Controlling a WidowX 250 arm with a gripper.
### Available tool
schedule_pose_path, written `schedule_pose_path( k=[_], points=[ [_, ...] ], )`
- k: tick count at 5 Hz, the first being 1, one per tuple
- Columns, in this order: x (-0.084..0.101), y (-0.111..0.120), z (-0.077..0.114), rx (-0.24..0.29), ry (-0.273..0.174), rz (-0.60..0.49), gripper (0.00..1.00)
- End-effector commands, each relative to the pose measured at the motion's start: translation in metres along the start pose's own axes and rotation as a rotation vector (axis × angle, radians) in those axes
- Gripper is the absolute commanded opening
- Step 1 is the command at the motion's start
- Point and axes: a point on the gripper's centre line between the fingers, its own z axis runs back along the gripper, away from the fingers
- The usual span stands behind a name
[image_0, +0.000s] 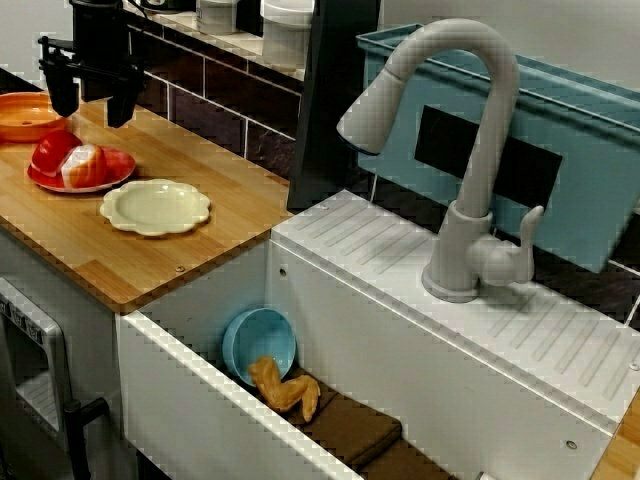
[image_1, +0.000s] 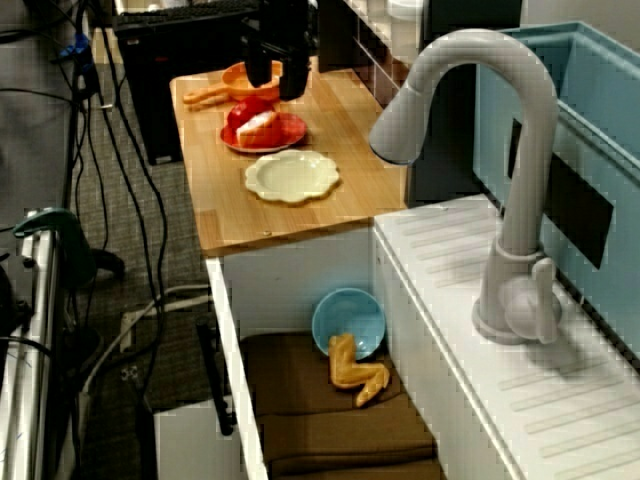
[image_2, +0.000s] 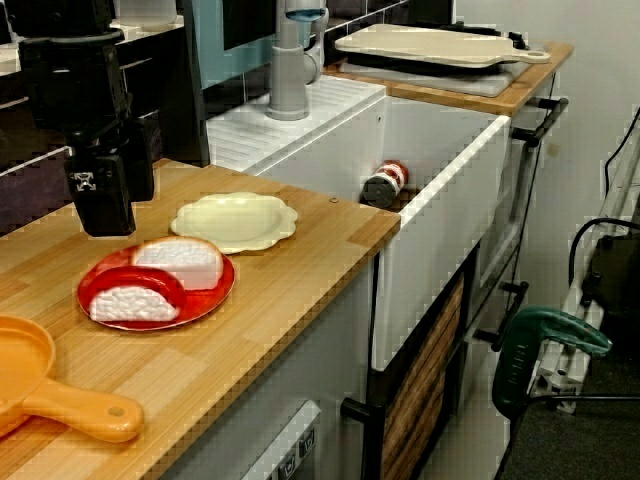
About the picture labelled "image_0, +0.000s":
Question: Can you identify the white kitchen cabinet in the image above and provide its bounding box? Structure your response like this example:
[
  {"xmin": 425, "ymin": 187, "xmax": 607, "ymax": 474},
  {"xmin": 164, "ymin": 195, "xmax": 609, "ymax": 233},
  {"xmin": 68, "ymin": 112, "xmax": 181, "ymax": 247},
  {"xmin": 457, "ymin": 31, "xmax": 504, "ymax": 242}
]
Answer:
[{"xmin": 0, "ymin": 227, "xmax": 126, "ymax": 480}]

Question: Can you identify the toy fried chicken piece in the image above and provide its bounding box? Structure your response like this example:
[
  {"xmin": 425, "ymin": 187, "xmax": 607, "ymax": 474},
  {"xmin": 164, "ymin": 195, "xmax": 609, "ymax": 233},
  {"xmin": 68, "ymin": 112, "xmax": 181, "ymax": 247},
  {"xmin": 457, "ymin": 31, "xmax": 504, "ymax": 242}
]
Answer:
[{"xmin": 248, "ymin": 355, "xmax": 322, "ymax": 424}]

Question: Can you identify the black cabinet handle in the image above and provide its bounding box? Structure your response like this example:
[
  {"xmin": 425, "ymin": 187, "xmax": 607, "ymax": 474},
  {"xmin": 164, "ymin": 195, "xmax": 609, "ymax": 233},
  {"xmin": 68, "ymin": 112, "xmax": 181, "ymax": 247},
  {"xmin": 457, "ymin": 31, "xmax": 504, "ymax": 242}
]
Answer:
[{"xmin": 63, "ymin": 397, "xmax": 109, "ymax": 480}]

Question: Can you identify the white cup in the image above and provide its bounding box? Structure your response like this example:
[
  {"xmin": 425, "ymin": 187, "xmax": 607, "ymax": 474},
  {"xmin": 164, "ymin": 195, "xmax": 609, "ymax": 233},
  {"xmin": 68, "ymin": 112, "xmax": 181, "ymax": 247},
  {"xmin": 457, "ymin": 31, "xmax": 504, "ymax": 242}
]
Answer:
[{"xmin": 260, "ymin": 0, "xmax": 315, "ymax": 67}]

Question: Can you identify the dark jar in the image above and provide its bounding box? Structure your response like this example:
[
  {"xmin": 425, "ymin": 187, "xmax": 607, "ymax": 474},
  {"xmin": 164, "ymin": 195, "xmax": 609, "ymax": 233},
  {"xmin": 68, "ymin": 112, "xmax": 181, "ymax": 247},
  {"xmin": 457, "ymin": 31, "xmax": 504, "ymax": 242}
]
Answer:
[{"xmin": 138, "ymin": 0, "xmax": 197, "ymax": 15}]

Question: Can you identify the grey toy faucet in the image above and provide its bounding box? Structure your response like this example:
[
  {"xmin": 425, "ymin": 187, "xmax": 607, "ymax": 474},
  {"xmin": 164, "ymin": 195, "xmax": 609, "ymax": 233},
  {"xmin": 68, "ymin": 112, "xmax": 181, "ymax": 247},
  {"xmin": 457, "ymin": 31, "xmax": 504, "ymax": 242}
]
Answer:
[{"xmin": 335, "ymin": 18, "xmax": 545, "ymax": 305}]

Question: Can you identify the white toy sink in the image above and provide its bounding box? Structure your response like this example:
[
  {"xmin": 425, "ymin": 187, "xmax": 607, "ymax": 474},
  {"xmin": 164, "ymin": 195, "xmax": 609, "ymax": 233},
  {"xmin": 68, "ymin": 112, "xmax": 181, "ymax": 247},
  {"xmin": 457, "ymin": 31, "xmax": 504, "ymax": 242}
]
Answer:
[{"xmin": 117, "ymin": 189, "xmax": 640, "ymax": 480}]

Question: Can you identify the teal plastic dish rack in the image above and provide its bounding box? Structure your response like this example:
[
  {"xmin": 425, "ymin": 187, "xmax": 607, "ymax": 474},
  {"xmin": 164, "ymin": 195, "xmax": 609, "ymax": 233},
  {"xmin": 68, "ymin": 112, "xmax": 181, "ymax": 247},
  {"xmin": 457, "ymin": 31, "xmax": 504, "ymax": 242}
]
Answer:
[{"xmin": 355, "ymin": 23, "xmax": 640, "ymax": 275}]

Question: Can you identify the cream flower-shaped plate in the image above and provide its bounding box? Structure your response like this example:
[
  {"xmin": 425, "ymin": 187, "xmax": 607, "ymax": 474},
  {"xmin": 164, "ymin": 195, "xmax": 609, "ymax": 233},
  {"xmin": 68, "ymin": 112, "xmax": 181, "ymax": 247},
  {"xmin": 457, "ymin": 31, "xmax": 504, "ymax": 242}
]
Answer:
[{"xmin": 98, "ymin": 179, "xmax": 212, "ymax": 238}]

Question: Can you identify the labelled white jar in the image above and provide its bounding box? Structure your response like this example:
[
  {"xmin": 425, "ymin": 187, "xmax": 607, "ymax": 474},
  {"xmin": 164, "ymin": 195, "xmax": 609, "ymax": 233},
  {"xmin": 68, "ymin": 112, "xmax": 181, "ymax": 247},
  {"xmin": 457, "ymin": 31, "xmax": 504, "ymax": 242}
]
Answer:
[{"xmin": 195, "ymin": 0, "xmax": 242, "ymax": 36}]

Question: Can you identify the red-topped toy sushi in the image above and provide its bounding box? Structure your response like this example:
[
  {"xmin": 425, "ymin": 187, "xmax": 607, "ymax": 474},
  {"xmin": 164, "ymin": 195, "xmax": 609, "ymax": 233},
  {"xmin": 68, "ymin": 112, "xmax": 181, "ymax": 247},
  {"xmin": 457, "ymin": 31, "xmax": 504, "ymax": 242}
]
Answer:
[{"xmin": 31, "ymin": 129, "xmax": 84, "ymax": 177}]

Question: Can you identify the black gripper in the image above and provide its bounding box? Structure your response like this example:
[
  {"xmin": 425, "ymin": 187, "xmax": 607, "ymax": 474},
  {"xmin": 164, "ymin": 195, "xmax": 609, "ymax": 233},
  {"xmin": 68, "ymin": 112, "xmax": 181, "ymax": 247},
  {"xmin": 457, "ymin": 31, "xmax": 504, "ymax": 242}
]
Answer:
[{"xmin": 38, "ymin": 9, "xmax": 153, "ymax": 129}]

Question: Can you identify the light blue bowl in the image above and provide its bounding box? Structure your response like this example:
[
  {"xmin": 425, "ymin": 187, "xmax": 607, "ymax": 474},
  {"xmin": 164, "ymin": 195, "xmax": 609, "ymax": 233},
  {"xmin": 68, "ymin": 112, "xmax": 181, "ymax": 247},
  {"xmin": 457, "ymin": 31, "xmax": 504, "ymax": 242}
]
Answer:
[{"xmin": 222, "ymin": 307, "xmax": 298, "ymax": 387}]

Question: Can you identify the black vertical post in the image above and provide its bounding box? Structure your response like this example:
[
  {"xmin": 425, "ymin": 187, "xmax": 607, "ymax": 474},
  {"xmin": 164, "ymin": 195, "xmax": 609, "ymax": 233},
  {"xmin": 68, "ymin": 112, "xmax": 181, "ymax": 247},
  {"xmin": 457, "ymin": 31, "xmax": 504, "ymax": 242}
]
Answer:
[{"xmin": 287, "ymin": 0, "xmax": 384, "ymax": 216}]

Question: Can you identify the orange bowl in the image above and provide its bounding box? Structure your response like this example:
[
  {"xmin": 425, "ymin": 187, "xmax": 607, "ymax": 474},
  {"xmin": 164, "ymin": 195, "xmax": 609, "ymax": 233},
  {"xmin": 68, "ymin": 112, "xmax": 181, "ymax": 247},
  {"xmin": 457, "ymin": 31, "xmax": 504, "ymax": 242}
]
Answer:
[{"xmin": 0, "ymin": 92, "xmax": 71, "ymax": 144}]

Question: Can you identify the brown cloth mat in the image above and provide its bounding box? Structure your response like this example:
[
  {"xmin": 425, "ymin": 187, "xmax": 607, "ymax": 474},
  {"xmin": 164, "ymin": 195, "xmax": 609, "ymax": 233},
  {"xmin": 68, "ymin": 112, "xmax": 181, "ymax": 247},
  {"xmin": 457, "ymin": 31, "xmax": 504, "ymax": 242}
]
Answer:
[{"xmin": 287, "ymin": 367, "xmax": 481, "ymax": 480}]

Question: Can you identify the grey toy dishwasher front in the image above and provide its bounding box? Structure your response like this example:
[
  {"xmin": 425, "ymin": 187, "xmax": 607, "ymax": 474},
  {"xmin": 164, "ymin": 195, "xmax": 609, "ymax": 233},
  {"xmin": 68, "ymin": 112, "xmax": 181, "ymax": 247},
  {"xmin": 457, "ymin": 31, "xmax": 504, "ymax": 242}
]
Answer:
[{"xmin": 0, "ymin": 277, "xmax": 69, "ymax": 436}]

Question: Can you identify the red round plate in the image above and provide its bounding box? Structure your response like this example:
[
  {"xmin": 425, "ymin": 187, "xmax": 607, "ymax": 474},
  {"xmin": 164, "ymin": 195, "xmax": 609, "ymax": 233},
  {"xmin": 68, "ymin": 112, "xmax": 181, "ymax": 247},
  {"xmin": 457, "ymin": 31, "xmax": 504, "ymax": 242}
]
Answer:
[{"xmin": 26, "ymin": 147, "xmax": 137, "ymax": 194}]

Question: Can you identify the orange-topped toy sushi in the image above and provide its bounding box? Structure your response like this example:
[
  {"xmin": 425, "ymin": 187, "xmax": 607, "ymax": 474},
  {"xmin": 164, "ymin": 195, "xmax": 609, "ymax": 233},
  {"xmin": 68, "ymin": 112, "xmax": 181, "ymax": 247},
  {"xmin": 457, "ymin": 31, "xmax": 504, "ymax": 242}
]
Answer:
[{"xmin": 60, "ymin": 143, "xmax": 109, "ymax": 190}]

